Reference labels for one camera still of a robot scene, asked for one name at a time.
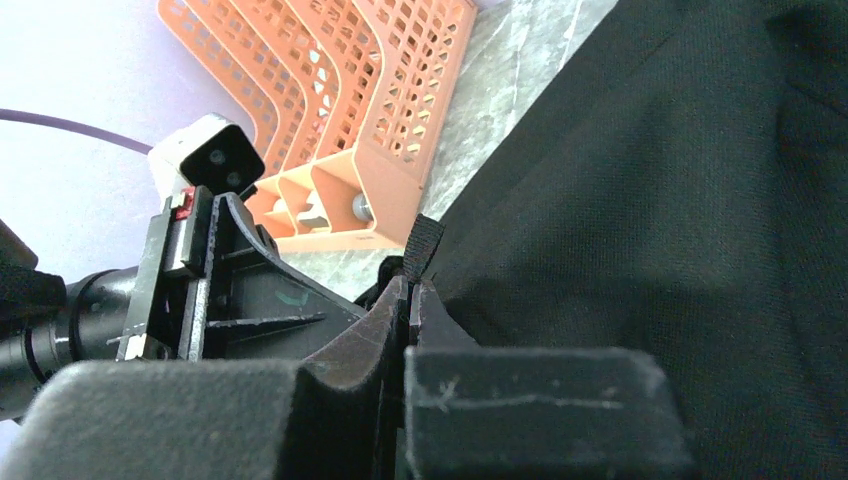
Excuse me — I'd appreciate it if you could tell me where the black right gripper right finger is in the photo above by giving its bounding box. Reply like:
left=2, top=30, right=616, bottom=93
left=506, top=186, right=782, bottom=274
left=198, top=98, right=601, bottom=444
left=404, top=282, right=693, bottom=479

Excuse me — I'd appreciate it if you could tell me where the black student backpack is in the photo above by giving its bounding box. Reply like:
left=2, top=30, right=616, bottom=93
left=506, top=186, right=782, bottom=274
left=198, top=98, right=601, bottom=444
left=429, top=1, right=847, bottom=479

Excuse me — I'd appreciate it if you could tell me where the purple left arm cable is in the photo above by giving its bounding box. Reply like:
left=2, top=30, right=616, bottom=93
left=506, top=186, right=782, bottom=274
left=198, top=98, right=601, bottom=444
left=0, top=107, right=155, bottom=156

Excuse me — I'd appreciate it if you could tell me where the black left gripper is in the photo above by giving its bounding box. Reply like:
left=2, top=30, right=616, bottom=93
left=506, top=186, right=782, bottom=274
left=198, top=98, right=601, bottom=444
left=1, top=186, right=365, bottom=422

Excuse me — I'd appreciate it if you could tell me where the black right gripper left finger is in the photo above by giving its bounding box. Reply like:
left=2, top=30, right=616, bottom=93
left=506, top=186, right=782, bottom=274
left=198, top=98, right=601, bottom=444
left=1, top=276, right=409, bottom=479

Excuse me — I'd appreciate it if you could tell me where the peach plastic desk organizer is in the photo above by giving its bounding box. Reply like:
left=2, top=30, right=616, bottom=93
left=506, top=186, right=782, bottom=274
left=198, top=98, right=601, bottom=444
left=157, top=0, right=477, bottom=253

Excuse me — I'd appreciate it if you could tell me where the grey capped bottle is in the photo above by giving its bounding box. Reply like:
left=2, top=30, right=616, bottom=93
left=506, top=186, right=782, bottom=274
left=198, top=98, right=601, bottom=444
left=352, top=193, right=374, bottom=223

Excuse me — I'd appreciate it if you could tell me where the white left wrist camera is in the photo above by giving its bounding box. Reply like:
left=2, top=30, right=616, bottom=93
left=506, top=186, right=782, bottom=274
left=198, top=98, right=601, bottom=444
left=147, top=113, right=265, bottom=207

